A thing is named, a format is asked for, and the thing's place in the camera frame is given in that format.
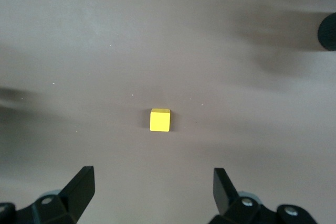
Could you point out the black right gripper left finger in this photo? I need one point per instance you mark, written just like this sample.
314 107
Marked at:
76 195

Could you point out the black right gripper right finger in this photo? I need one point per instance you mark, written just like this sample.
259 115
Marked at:
225 197

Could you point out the yellow cube block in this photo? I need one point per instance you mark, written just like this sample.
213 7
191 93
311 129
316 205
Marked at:
159 121

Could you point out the black ribbed cylinder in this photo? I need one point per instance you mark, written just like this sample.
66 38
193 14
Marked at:
328 32

